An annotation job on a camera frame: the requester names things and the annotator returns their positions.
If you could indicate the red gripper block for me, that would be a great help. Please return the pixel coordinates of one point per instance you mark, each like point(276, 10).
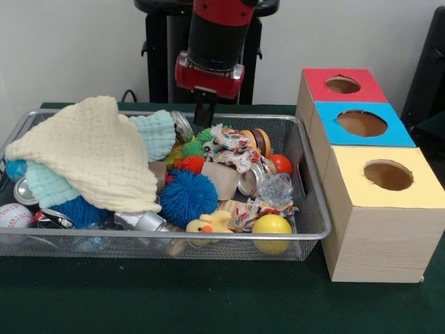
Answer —
point(208, 81)

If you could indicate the cream muslin cloth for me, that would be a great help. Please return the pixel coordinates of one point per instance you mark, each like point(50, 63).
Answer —
point(90, 153)

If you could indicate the mint green cloth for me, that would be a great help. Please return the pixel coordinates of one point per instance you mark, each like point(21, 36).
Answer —
point(48, 188)

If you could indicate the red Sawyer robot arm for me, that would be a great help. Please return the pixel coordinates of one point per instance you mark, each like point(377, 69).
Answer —
point(217, 38)

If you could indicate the shallow clear mesh bin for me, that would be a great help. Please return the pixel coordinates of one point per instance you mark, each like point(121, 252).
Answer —
point(139, 250)

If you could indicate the wooden three-hole sorting box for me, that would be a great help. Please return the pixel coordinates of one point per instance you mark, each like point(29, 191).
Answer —
point(382, 243)

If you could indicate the brown striped burger toy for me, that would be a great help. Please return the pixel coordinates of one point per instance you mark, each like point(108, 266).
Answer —
point(259, 139)

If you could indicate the blue spiky ball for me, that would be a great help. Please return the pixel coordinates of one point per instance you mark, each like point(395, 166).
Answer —
point(81, 212)
point(187, 198)

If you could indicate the red-orange ball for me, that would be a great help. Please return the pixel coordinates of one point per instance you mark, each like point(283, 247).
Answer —
point(281, 164)

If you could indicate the yellow duck plush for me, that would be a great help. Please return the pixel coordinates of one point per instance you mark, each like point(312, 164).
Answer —
point(206, 225)

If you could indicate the silver plastic toy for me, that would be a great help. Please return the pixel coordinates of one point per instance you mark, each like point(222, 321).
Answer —
point(146, 221)

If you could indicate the yellow ball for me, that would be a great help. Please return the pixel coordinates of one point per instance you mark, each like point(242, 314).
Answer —
point(272, 228)

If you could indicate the dark green tablecloth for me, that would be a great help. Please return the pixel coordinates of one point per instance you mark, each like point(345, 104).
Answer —
point(436, 125)
point(208, 299)

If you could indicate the blue globe ball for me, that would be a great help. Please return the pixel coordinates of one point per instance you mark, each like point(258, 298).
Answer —
point(15, 170)

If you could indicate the white baseball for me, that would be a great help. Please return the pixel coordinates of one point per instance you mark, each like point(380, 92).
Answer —
point(14, 215)

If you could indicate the black stand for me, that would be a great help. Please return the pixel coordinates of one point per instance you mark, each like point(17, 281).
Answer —
point(427, 69)

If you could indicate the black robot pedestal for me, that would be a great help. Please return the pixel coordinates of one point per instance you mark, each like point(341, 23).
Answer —
point(160, 52)

